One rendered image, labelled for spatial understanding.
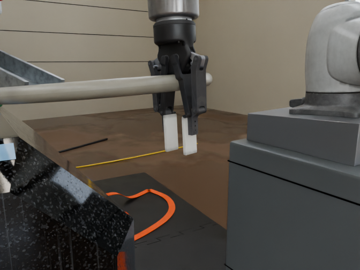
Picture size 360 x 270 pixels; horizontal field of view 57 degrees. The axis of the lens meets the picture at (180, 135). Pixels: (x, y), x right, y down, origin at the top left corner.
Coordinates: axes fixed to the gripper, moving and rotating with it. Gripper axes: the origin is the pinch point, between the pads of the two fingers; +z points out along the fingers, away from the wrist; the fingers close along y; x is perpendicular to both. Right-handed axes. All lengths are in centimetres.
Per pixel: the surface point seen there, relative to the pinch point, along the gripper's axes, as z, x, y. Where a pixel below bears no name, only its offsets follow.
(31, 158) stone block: 4.6, 17.9, 26.9
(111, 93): -8.6, 12.9, 1.8
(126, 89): -9.1, 10.8, 0.5
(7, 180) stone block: 7.3, 24.0, 23.5
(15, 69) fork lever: -15, 7, 65
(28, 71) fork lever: -15, 5, 58
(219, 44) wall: -71, -498, 398
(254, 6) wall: -127, -486, 307
